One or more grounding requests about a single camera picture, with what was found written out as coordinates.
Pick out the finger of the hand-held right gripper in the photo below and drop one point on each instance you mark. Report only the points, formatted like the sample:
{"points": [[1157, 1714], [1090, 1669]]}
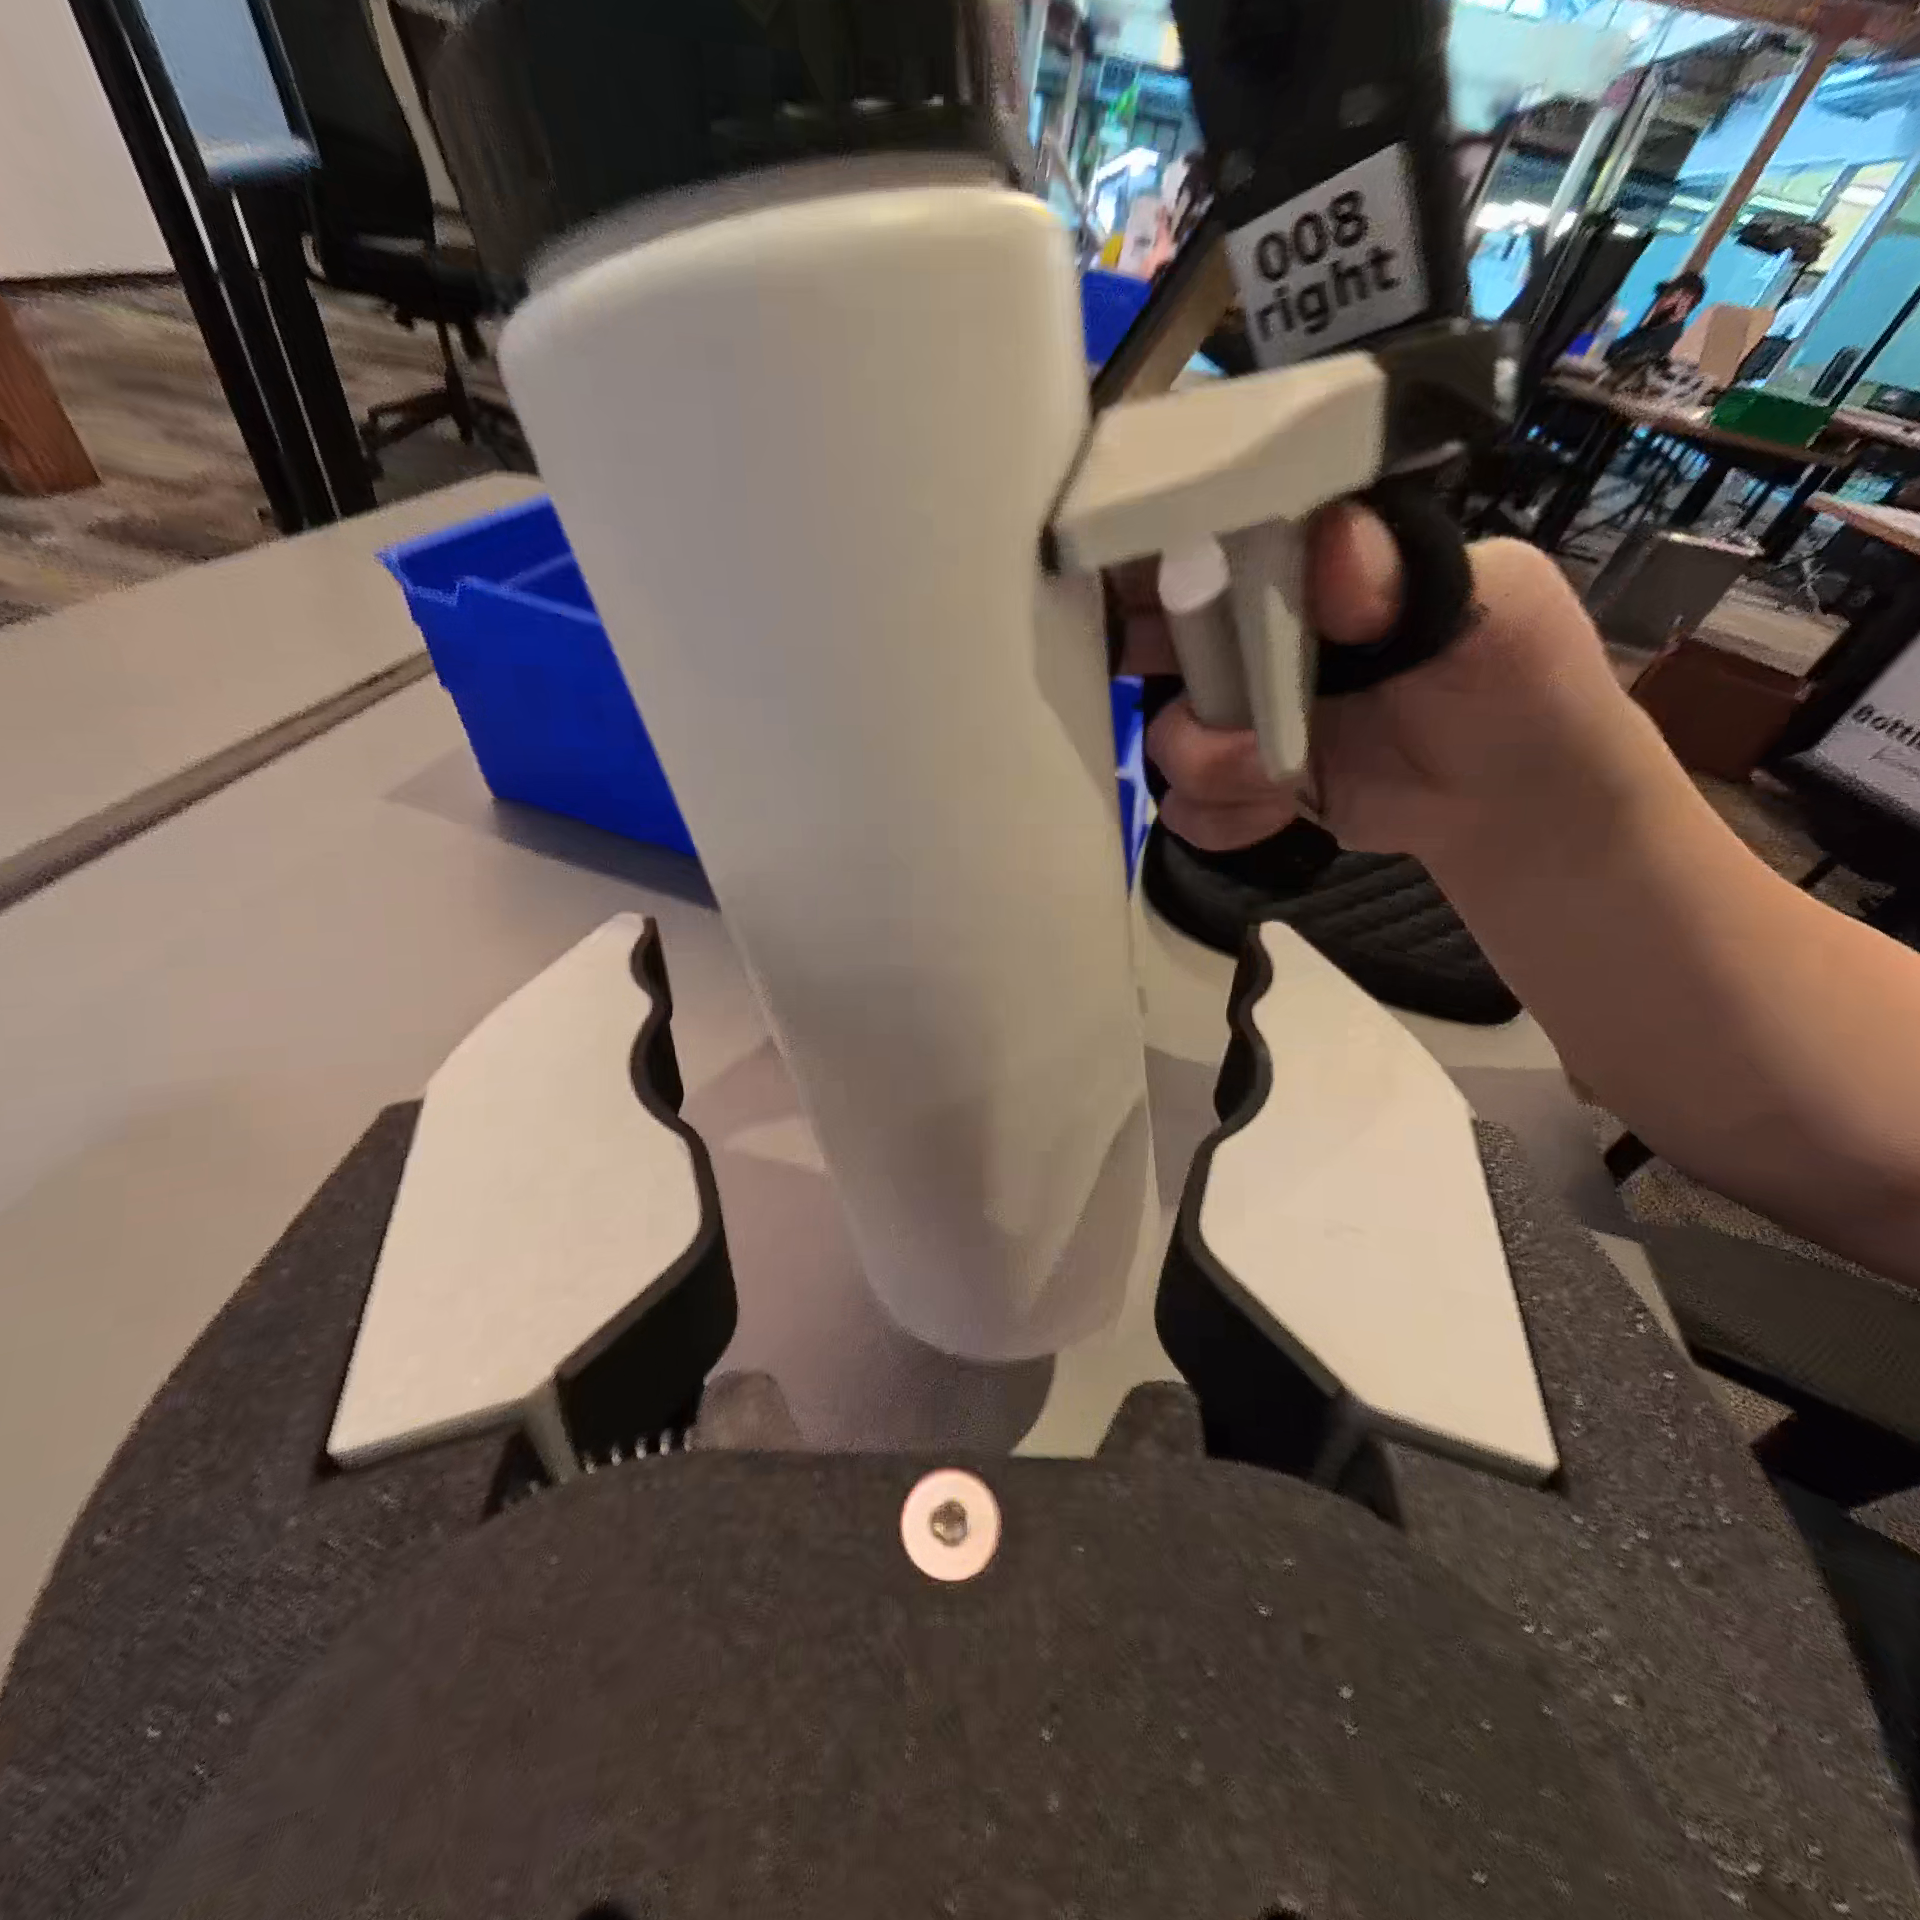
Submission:
{"points": [[1229, 464]]}

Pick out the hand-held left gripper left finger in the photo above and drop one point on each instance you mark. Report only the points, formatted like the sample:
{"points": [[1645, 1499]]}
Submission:
{"points": [[523, 1244]]}

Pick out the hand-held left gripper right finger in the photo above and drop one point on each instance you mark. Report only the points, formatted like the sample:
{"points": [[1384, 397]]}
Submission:
{"points": [[1380, 1244]]}

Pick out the white bottle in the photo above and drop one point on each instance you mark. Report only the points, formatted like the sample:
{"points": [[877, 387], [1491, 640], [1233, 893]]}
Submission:
{"points": [[869, 750]]}

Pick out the blue plastic bin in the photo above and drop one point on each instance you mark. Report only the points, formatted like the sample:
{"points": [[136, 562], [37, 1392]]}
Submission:
{"points": [[523, 674], [1108, 316]]}

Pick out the person's right forearm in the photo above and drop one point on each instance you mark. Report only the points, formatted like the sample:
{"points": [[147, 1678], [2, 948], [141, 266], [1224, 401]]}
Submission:
{"points": [[1769, 974]]}

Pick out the person's right hand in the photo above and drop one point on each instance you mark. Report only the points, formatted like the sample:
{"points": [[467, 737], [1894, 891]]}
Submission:
{"points": [[1499, 721]]}

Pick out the dark tilted stand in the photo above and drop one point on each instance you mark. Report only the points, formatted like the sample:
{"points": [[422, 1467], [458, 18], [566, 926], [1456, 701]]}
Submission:
{"points": [[1171, 331]]}

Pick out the black wrist rest pad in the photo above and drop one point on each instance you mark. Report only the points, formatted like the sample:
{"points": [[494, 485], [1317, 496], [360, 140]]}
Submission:
{"points": [[1380, 931]]}

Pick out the black office chair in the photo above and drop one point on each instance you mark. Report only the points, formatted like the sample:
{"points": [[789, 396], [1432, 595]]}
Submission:
{"points": [[1558, 300], [389, 224]]}

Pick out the grey trash can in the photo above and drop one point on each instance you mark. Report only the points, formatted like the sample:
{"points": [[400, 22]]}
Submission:
{"points": [[1673, 586]]}

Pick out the brown cardboard box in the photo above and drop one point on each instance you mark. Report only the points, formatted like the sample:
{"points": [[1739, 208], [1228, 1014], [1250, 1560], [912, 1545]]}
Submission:
{"points": [[1716, 705]]}

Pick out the green box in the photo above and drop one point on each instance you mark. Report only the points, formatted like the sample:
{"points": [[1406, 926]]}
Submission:
{"points": [[1778, 416]]}

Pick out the black sign holder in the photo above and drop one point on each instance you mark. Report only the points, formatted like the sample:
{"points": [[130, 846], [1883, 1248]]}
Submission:
{"points": [[1875, 750]]}

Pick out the black table frame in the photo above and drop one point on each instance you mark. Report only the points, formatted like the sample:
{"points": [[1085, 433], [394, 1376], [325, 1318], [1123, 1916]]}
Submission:
{"points": [[225, 300]]}

